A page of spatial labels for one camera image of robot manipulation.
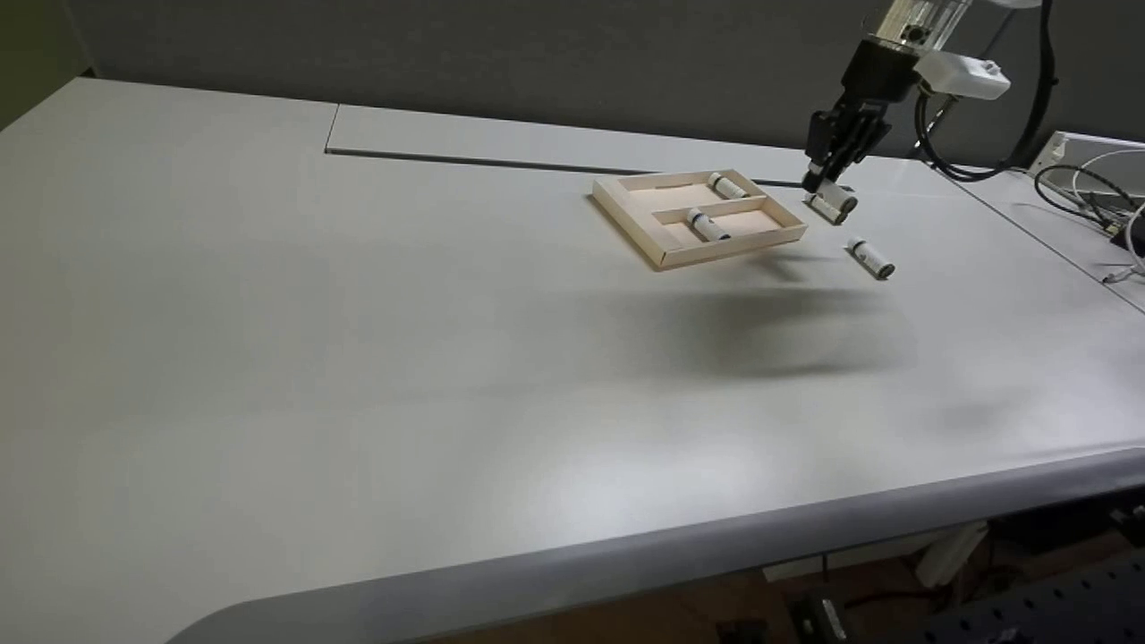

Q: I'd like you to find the white device with cables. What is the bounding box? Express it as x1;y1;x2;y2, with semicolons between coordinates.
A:
1032;130;1145;179

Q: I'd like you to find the small white bottle yellow band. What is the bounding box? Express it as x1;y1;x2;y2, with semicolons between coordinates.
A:
809;182;858;224

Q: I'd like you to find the wooden divided tray box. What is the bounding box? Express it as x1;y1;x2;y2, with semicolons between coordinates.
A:
591;167;805;272

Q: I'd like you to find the small bottle in upper compartment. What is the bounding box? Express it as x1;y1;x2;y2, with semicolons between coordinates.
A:
711;175;747;201

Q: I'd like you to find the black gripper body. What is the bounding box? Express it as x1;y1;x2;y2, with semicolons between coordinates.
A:
805;40;917;162

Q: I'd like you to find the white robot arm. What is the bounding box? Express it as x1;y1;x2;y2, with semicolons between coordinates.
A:
800;0;1009;192

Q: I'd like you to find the small bottle in tray middle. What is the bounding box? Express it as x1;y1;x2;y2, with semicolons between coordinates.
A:
688;211;729;243

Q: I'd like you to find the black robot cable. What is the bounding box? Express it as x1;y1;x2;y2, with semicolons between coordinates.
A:
913;0;1063;186

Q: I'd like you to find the small white bottle right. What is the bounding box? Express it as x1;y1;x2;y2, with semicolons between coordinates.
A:
847;238;896;278

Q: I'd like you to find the black cable loop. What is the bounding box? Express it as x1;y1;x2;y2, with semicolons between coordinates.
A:
1032;162;1145;257

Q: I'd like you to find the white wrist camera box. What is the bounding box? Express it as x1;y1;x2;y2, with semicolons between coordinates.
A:
917;50;1009;100

